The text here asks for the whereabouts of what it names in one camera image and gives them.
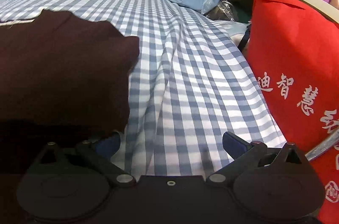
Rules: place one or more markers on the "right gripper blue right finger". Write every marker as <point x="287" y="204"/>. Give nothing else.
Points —
<point x="234" y="145"/>

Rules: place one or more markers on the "maroon vintage league sweatshirt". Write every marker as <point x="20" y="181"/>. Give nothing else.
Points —
<point x="64" y="78"/>

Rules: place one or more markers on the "clear plastic bag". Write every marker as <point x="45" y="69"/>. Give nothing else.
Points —
<point x="224" y="11"/>

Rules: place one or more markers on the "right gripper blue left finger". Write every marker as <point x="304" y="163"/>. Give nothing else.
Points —
<point x="109" y="147"/>

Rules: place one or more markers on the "red fabric bag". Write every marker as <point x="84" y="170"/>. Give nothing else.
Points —
<point x="293" y="53"/>

